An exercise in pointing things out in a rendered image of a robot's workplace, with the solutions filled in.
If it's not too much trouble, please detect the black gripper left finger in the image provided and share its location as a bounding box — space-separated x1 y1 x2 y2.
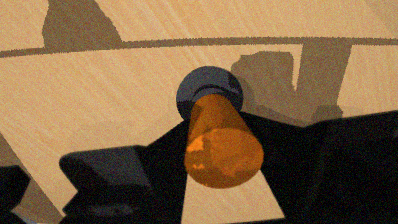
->
59 118 190 224

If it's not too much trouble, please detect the orange knob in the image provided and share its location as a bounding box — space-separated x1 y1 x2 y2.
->
184 94 264 189

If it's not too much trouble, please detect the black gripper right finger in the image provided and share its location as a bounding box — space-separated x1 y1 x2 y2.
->
238 110 398 218

